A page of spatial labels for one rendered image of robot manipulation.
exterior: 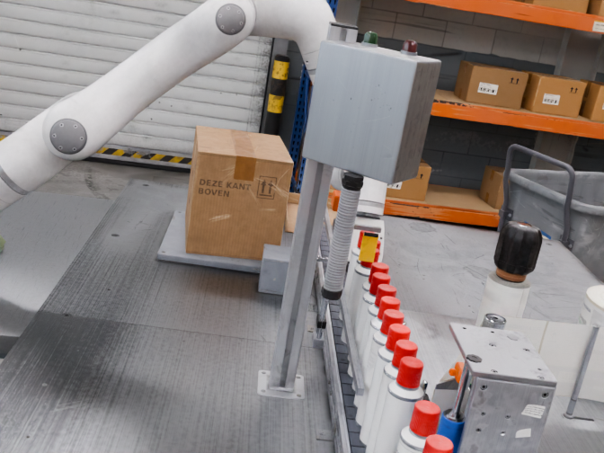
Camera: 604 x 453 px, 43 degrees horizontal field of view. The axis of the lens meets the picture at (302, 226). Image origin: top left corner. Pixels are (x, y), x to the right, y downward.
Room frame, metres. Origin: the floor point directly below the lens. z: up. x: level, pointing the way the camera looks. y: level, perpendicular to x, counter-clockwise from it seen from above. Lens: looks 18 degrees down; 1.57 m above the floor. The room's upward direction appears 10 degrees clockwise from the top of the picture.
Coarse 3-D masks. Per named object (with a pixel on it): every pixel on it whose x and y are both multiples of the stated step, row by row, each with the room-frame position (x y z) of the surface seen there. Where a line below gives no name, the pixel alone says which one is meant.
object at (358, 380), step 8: (328, 216) 1.97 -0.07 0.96; (328, 224) 1.90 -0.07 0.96; (328, 232) 1.83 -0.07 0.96; (328, 240) 1.79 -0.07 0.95; (344, 296) 1.44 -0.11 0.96; (344, 304) 1.40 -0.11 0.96; (344, 312) 1.36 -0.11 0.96; (344, 320) 1.33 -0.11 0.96; (344, 328) 1.31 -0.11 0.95; (352, 336) 1.26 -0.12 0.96; (352, 344) 1.23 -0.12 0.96; (352, 352) 1.20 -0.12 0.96; (352, 360) 1.17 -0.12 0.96; (352, 368) 1.15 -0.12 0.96; (352, 376) 1.14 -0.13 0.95; (360, 376) 1.12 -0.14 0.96; (360, 384) 1.09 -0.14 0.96; (360, 392) 1.08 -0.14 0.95
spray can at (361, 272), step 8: (376, 256) 1.39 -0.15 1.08; (360, 264) 1.40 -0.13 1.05; (368, 264) 1.39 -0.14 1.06; (360, 272) 1.38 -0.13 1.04; (368, 272) 1.38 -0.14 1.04; (352, 280) 1.40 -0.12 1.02; (360, 280) 1.38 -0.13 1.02; (352, 288) 1.39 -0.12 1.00; (360, 288) 1.38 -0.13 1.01; (352, 296) 1.39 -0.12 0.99; (352, 304) 1.38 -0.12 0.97; (352, 312) 1.38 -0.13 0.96; (352, 320) 1.38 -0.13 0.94; (352, 328) 1.38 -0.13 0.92; (344, 336) 1.39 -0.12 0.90; (344, 344) 1.38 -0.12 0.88
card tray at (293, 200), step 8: (288, 200) 2.46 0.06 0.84; (296, 200) 2.46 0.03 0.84; (328, 200) 2.47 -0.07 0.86; (288, 208) 2.40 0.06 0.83; (296, 208) 2.41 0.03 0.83; (328, 208) 2.47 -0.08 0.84; (288, 216) 2.31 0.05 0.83; (296, 216) 2.33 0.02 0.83; (288, 224) 2.23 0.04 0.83; (288, 232) 2.16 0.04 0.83
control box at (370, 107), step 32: (320, 64) 1.21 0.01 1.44; (352, 64) 1.18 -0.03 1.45; (384, 64) 1.16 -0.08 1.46; (416, 64) 1.13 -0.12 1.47; (320, 96) 1.21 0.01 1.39; (352, 96) 1.18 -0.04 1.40; (384, 96) 1.15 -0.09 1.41; (416, 96) 1.15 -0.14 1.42; (320, 128) 1.20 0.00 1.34; (352, 128) 1.17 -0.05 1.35; (384, 128) 1.15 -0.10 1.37; (416, 128) 1.17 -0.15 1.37; (320, 160) 1.20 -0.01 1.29; (352, 160) 1.17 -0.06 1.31; (384, 160) 1.14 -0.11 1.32; (416, 160) 1.19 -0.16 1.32
